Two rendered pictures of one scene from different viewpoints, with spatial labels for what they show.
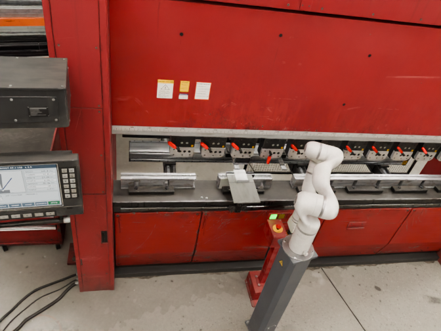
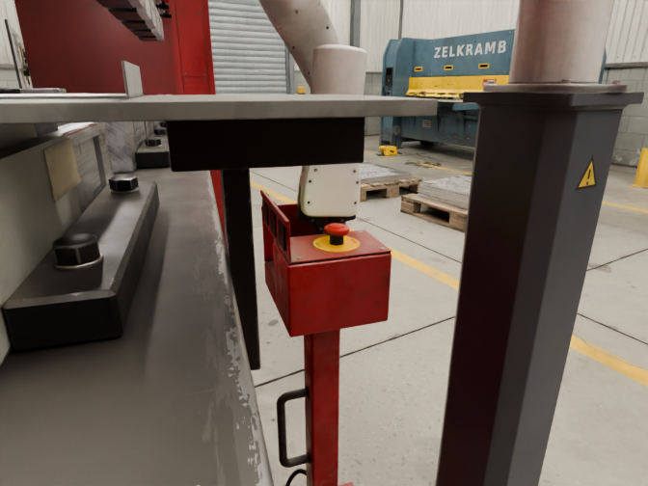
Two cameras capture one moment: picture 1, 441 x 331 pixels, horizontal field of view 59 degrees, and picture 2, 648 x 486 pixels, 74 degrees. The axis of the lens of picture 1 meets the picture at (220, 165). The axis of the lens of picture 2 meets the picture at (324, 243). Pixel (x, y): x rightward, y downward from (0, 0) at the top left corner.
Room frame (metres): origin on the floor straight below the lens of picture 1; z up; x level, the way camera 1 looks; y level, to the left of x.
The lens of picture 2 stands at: (1.86, 0.15, 1.01)
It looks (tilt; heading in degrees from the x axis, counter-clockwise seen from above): 20 degrees down; 271
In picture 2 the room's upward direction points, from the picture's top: straight up
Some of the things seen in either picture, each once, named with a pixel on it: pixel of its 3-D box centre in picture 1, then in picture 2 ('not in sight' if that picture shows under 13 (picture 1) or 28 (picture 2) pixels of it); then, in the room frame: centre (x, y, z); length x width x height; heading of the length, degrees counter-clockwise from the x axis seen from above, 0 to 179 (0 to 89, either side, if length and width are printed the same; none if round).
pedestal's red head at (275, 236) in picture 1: (282, 230); (321, 252); (1.88, -0.52, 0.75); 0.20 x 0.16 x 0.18; 109
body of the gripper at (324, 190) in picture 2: (294, 222); (329, 180); (1.87, -0.58, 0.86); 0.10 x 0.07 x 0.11; 19
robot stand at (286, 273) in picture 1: (276, 293); (502, 370); (1.54, -0.55, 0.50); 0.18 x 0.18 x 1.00; 32
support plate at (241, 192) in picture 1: (243, 188); (213, 104); (1.95, -0.18, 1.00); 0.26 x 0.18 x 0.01; 17
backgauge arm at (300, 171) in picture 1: (294, 159); not in sight; (2.63, -0.60, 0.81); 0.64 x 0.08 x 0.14; 17
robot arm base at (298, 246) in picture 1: (302, 238); (561, 23); (1.54, -0.55, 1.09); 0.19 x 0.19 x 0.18
